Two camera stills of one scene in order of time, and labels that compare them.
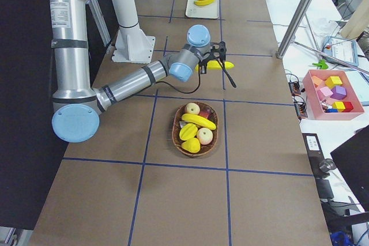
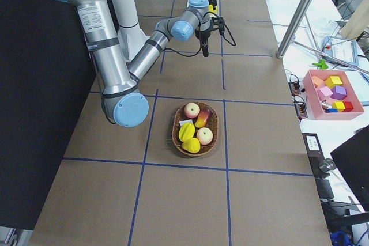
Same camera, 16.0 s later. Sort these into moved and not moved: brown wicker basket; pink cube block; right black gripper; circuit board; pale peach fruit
Moved: right black gripper
Not moved: brown wicker basket; pale peach fruit; circuit board; pink cube block
